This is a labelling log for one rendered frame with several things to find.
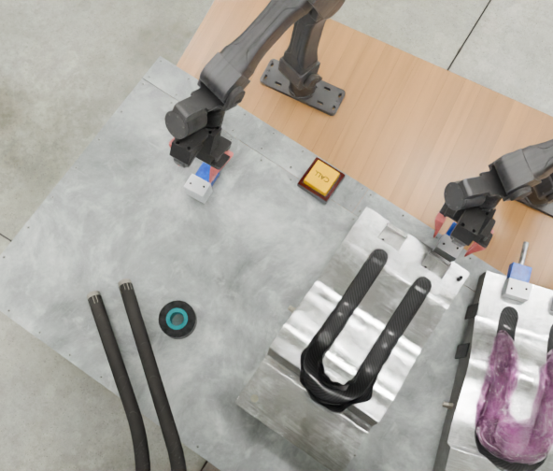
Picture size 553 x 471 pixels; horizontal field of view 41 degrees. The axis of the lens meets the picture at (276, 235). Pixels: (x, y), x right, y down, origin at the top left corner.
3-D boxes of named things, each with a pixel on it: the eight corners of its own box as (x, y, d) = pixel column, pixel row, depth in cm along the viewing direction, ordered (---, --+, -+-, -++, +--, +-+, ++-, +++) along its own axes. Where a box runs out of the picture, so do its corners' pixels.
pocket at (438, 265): (428, 251, 162) (432, 248, 158) (448, 265, 161) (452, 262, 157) (417, 268, 161) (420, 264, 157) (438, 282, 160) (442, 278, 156)
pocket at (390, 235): (386, 225, 163) (389, 221, 160) (406, 238, 162) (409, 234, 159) (375, 241, 162) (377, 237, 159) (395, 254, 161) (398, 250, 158)
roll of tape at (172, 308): (199, 305, 164) (198, 303, 160) (193, 341, 162) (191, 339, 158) (163, 301, 164) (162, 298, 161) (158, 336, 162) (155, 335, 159)
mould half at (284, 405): (361, 218, 169) (369, 200, 156) (460, 280, 165) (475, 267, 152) (235, 403, 158) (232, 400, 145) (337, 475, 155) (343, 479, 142)
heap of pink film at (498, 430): (489, 326, 157) (501, 321, 149) (573, 350, 156) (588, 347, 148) (461, 448, 151) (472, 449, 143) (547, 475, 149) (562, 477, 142)
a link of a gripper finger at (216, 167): (212, 194, 156) (220, 163, 149) (183, 178, 157) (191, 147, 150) (227, 177, 161) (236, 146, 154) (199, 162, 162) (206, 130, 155)
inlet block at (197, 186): (215, 148, 173) (213, 138, 168) (233, 157, 173) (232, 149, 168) (186, 193, 170) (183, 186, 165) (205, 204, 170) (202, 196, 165)
